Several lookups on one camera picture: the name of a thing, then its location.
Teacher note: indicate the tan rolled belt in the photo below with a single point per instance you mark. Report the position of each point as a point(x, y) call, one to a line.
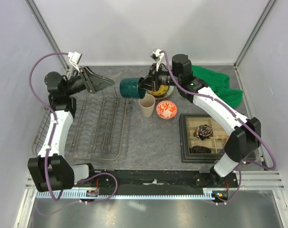
point(221, 138)

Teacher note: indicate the dark brown rolled tie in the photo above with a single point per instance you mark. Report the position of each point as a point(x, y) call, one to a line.
point(199, 150)

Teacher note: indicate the green cloth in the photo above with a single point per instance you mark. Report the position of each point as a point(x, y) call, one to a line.
point(220, 85)

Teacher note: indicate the beige cup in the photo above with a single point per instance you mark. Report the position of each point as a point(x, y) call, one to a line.
point(147, 105)

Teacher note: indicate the aluminium frame rail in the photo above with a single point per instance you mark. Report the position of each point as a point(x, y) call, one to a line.
point(260, 180)

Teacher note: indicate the dark green cup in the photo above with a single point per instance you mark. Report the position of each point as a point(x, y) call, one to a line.
point(130, 88)

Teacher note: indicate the grey wire dish rack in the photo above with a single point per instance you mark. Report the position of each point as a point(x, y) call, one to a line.
point(98, 129)

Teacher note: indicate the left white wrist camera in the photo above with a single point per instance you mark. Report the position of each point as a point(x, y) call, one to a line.
point(74, 58)

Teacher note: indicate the yellow patterned plate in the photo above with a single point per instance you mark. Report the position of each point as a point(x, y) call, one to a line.
point(163, 89)

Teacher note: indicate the white red patterned bowl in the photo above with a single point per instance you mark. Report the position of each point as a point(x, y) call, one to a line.
point(166, 110)

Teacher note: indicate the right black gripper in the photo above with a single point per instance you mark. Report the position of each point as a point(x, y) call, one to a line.
point(153, 79)

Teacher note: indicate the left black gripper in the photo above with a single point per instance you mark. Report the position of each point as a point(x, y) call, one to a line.
point(95, 82)

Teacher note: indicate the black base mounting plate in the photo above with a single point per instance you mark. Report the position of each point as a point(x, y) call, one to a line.
point(193, 179)

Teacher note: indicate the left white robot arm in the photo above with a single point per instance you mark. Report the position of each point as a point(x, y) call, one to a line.
point(50, 170)

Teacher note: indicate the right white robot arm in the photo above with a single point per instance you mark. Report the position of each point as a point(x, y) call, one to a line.
point(179, 73)

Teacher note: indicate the black compartment box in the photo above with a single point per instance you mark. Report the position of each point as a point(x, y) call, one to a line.
point(198, 156)

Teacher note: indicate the dark floral rolled tie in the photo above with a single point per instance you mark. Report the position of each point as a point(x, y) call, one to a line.
point(203, 132)

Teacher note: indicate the blue slotted cable duct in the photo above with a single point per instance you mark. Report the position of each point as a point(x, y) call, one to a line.
point(147, 192)

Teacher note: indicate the navy dotted rolled tie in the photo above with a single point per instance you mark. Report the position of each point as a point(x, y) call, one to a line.
point(221, 151)

